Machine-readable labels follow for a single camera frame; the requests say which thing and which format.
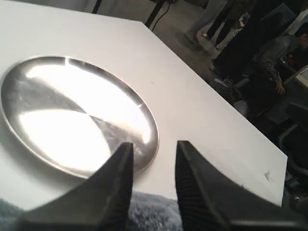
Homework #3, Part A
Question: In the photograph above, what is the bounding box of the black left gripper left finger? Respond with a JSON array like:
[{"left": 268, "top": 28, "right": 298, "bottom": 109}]
[{"left": 20, "top": 142, "right": 134, "bottom": 231}]

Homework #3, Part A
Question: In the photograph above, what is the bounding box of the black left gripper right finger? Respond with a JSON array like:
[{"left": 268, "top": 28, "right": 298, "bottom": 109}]
[{"left": 175, "top": 141, "right": 308, "bottom": 231}]

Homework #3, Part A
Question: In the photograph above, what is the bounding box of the grey fluffy towel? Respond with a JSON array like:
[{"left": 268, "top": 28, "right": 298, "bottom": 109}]
[{"left": 0, "top": 192, "right": 183, "bottom": 231}]

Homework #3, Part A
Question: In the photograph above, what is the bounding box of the round stainless steel plate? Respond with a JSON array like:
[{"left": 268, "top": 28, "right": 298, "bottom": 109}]
[{"left": 0, "top": 56, "right": 159, "bottom": 179}]

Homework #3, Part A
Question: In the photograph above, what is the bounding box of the seated person in grey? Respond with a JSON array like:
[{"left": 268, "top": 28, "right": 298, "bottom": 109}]
[{"left": 243, "top": 23, "right": 308, "bottom": 116}]

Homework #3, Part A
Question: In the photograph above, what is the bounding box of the standing person in black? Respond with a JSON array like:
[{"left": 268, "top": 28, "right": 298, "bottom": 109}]
[{"left": 205, "top": 0, "right": 256, "bottom": 49}]

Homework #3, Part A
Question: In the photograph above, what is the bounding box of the black table leg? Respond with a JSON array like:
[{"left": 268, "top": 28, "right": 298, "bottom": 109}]
[{"left": 145, "top": 0, "right": 166, "bottom": 28}]

